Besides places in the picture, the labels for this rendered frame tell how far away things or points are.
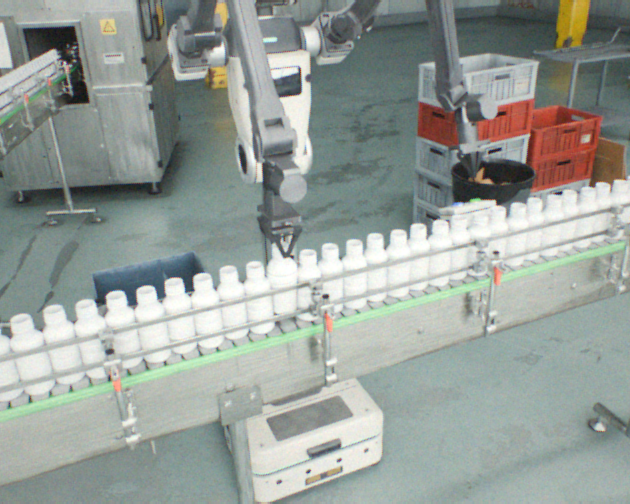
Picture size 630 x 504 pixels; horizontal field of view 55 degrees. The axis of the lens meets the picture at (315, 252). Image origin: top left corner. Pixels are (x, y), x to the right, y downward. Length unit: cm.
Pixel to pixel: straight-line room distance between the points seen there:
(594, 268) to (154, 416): 124
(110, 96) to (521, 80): 291
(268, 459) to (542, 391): 131
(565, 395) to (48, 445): 216
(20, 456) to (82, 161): 389
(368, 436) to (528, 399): 85
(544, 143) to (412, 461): 253
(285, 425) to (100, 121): 330
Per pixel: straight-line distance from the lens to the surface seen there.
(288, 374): 145
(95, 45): 488
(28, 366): 132
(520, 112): 403
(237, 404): 144
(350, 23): 181
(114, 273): 190
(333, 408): 231
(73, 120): 504
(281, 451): 218
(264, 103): 123
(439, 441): 258
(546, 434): 271
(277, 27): 190
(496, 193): 332
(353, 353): 150
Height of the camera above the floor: 179
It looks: 27 degrees down
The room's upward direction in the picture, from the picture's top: 2 degrees counter-clockwise
